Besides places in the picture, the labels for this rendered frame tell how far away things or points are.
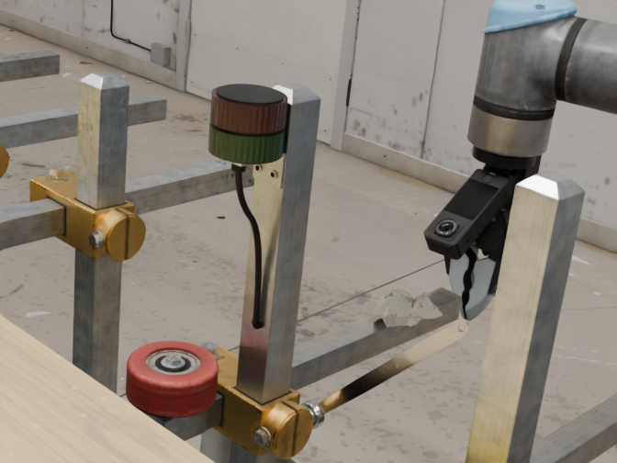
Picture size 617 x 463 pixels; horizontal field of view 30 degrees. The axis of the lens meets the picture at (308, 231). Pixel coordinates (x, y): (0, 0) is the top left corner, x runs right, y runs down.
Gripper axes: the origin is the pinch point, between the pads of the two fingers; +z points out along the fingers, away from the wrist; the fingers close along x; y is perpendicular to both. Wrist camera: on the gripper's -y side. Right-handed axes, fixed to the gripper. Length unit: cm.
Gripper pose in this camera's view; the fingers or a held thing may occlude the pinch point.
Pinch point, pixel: (465, 310)
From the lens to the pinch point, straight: 135.8
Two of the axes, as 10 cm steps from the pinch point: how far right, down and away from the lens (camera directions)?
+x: -7.1, -3.4, 6.2
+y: 6.9, -2.0, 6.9
